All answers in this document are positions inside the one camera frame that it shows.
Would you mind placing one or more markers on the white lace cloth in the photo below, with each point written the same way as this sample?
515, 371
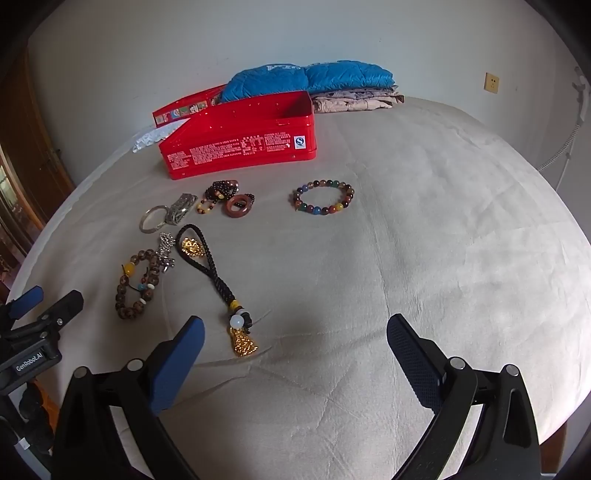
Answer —
150, 138

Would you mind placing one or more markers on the red tin box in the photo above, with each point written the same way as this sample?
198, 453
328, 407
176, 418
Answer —
231, 152

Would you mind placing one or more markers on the folded beige clothes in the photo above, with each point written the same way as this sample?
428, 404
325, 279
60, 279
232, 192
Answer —
351, 101

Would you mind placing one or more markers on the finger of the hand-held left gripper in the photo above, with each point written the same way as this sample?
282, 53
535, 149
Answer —
25, 302
64, 307

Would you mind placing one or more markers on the brown wooden wardrobe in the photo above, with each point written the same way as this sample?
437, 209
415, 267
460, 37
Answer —
27, 138

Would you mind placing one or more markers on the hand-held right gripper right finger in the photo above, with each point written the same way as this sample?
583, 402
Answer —
413, 364

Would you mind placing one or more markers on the silver metal watch band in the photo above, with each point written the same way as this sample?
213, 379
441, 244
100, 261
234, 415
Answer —
180, 207

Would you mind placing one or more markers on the beige wall socket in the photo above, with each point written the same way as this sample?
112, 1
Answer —
491, 83

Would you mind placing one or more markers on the red tin lid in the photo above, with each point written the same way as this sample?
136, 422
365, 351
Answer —
180, 112

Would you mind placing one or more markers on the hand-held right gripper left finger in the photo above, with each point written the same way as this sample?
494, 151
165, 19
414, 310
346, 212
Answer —
180, 364

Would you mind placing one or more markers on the blue quilted jacket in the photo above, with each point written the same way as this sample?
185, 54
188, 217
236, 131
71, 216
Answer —
277, 81

